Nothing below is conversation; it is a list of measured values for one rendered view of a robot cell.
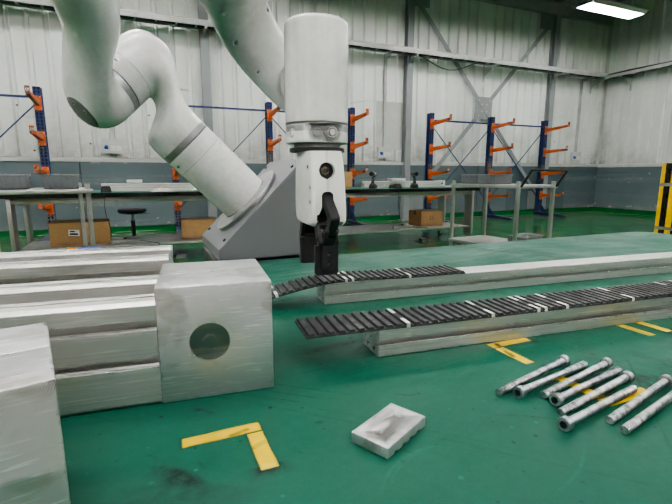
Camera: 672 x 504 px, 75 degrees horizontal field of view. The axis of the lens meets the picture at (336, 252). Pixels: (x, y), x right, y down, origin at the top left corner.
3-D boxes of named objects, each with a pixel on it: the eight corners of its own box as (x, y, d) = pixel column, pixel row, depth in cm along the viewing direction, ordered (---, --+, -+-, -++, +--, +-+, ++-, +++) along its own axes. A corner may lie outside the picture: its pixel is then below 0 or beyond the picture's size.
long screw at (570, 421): (569, 434, 31) (570, 421, 31) (555, 428, 32) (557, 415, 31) (639, 396, 36) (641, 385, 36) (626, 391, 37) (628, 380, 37)
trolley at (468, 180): (445, 260, 493) (449, 170, 476) (480, 256, 519) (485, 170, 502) (522, 280, 404) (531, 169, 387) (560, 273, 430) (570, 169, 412)
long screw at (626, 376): (622, 378, 39) (623, 368, 39) (634, 383, 38) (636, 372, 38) (554, 415, 34) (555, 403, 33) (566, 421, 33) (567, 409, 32)
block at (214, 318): (255, 337, 49) (252, 254, 48) (274, 387, 38) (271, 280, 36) (170, 346, 47) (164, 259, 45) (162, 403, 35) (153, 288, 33)
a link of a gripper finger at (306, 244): (320, 218, 65) (321, 262, 66) (315, 216, 68) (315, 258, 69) (300, 219, 64) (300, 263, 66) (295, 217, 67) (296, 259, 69)
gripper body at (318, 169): (355, 139, 56) (355, 227, 58) (332, 144, 65) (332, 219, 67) (298, 138, 53) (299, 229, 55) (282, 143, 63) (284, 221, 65)
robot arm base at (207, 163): (213, 228, 112) (154, 177, 104) (261, 175, 116) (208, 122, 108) (231, 233, 95) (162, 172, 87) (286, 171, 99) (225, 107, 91)
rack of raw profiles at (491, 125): (448, 224, 858) (453, 107, 819) (422, 220, 939) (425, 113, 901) (568, 217, 987) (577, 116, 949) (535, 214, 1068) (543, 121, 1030)
